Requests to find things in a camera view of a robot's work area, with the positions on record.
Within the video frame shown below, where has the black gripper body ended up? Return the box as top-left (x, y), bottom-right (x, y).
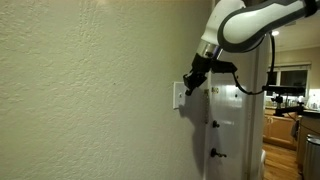
top-left (190, 53), bottom-right (214, 80)

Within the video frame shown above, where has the white door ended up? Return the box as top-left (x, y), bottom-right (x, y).
top-left (203, 43), bottom-right (268, 180)

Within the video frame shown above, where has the wooden kitchen cabinet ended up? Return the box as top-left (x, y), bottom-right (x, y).
top-left (262, 107), bottom-right (300, 151)

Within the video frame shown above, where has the kitchen window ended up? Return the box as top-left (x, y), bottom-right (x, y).
top-left (266, 62), bottom-right (313, 98)

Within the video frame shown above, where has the dark hanging towel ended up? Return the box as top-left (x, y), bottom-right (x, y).
top-left (290, 119), bottom-right (301, 142)

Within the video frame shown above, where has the grey trash can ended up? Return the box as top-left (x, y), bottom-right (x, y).
top-left (302, 133), bottom-right (320, 180)

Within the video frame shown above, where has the white light switch plate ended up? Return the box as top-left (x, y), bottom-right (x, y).
top-left (172, 81), bottom-right (194, 110)

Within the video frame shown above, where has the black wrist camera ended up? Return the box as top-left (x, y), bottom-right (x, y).
top-left (210, 59), bottom-right (239, 75)

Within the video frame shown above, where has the metal door chain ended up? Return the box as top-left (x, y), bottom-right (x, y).
top-left (203, 88), bottom-right (210, 125)

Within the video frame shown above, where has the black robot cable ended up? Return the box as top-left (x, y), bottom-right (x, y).
top-left (231, 33), bottom-right (277, 97)

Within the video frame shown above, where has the dark door lever handle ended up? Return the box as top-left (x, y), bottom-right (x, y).
top-left (210, 147), bottom-right (228, 159)

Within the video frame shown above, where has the black stereo camera bar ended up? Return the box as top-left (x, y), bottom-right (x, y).
top-left (261, 84), bottom-right (306, 96)

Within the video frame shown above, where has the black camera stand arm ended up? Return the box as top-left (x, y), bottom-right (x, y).
top-left (271, 94), bottom-right (306, 118)

